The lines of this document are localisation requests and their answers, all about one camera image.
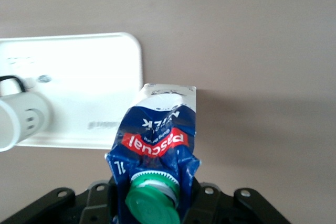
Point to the cream rabbit print tray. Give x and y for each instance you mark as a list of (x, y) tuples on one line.
[(86, 77)]

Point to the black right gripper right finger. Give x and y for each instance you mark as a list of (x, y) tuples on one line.
[(223, 208)]

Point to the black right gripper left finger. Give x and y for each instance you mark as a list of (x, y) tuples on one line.
[(78, 208)]

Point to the blue white milk carton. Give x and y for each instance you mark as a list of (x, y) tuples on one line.
[(157, 134)]

